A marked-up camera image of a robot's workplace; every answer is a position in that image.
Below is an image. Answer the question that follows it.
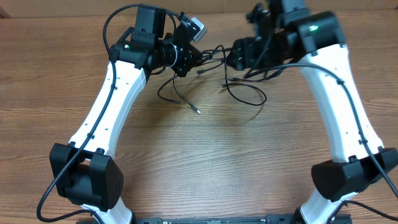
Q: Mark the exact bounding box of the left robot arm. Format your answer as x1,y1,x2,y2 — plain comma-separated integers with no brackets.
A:
49,4,206,223

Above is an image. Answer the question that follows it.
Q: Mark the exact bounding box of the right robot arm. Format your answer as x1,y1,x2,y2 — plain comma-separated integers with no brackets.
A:
226,1,397,223

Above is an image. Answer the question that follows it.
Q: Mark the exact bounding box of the black cable long tail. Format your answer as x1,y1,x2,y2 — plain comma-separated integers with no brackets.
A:
157,74,201,114

